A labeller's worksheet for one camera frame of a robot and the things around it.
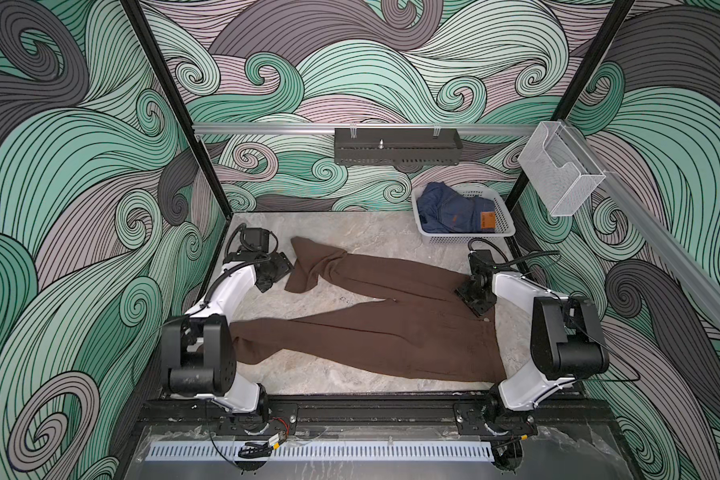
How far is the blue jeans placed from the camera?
1101mm

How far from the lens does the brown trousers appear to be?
2.72ft

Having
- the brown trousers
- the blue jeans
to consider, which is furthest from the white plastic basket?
the brown trousers

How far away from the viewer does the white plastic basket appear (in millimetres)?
1061

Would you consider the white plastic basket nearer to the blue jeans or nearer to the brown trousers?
the blue jeans
